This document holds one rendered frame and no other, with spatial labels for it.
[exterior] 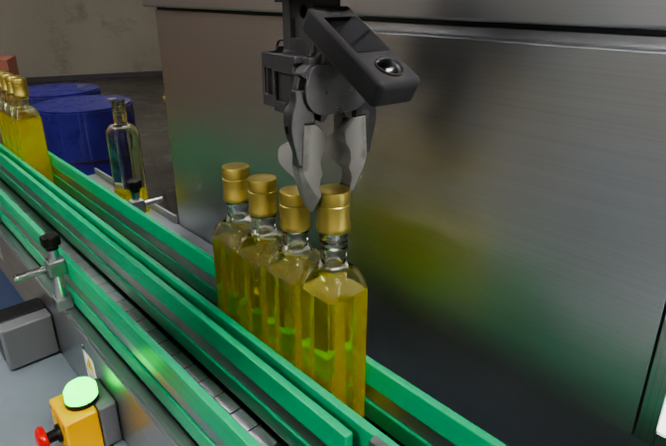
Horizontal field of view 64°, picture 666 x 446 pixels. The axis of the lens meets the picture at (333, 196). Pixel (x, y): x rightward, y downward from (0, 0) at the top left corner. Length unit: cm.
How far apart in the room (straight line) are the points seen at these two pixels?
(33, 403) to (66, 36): 900
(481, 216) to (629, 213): 14
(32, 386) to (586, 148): 91
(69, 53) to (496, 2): 946
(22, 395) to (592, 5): 96
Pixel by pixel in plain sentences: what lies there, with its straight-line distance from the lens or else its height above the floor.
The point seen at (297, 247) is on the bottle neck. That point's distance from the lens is 59.
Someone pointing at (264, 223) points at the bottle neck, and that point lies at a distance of 63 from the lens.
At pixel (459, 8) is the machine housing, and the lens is 57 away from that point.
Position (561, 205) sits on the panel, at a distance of 53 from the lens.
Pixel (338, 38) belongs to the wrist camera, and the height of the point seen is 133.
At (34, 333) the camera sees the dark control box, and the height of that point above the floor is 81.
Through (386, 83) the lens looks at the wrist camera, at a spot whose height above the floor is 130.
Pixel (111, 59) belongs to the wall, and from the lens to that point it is 986.
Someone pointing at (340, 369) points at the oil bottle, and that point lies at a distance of 61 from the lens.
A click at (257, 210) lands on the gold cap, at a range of 62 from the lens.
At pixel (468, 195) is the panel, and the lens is 58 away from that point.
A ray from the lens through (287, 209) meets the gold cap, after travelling 57.
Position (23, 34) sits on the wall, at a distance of 988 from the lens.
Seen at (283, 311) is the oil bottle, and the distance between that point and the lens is 62.
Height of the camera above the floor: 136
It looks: 21 degrees down
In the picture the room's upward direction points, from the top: straight up
